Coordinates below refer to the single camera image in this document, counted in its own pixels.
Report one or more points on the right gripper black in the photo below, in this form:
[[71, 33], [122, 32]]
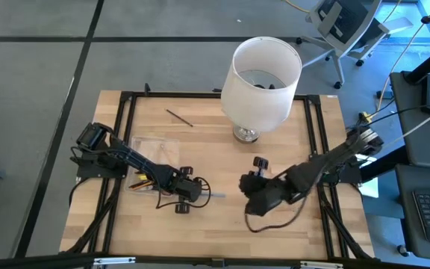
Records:
[[265, 196]]

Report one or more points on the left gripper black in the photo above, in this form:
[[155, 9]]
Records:
[[187, 188]]

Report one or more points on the clear plastic supply box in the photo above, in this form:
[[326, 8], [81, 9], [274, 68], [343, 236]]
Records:
[[155, 149]]

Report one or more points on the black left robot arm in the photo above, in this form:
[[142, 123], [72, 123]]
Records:
[[133, 160]]

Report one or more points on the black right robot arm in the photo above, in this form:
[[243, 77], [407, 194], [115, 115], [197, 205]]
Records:
[[334, 157]]

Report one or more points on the thin dark rod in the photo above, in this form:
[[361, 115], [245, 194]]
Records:
[[179, 117]]

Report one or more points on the white shade silver table lamp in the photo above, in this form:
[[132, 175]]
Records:
[[256, 108]]

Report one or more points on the yellow plug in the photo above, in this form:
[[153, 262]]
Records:
[[366, 117]]

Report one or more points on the grey side desk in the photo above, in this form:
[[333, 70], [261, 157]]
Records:
[[424, 149]]

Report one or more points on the grey office chair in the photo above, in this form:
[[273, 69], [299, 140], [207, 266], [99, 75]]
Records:
[[342, 22]]

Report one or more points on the black overhead camera rail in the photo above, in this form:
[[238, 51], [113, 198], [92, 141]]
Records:
[[50, 263]]

